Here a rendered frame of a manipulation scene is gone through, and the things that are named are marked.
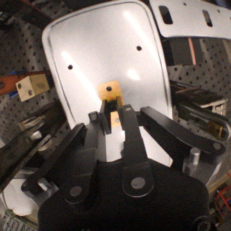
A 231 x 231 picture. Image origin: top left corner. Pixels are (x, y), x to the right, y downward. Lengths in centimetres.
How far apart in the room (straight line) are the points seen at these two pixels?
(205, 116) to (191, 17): 21
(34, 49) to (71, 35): 43
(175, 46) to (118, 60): 13
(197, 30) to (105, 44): 20
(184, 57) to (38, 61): 59
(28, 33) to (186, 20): 66
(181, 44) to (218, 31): 12
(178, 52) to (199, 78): 41
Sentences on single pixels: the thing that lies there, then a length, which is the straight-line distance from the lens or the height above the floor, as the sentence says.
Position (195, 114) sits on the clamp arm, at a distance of 25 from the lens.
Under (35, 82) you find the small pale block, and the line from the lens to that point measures 21.
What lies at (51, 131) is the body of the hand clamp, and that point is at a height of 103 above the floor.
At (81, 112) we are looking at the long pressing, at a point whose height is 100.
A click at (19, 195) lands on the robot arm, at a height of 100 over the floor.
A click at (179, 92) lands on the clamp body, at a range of 33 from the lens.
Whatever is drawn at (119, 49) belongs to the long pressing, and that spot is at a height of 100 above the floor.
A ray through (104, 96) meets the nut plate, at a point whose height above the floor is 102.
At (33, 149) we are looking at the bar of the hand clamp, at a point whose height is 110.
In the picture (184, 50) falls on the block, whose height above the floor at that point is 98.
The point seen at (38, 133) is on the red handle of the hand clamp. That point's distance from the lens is 22.
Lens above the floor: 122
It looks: 68 degrees down
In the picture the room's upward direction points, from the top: 178 degrees clockwise
